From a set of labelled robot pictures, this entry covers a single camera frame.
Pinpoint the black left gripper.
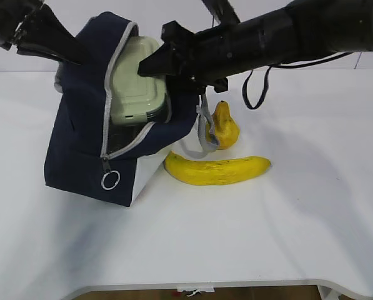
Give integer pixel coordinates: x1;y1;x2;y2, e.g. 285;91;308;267
0;0;89;65

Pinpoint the black cable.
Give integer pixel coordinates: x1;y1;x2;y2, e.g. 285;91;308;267
242;51;354;110

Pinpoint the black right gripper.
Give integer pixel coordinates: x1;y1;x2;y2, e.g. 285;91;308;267
138;21;228;93

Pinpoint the navy blue lunch bag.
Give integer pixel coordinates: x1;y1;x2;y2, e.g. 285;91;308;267
44;12;207;207

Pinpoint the yellow pear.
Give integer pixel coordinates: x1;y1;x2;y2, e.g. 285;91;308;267
212;101;240;150

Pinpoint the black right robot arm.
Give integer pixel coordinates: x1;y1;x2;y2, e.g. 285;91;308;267
138;0;373;93

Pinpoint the green lidded lunch box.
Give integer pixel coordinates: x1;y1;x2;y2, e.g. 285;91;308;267
111;36;169;126

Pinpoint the yellow banana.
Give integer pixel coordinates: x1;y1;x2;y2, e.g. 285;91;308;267
164;152;271;186

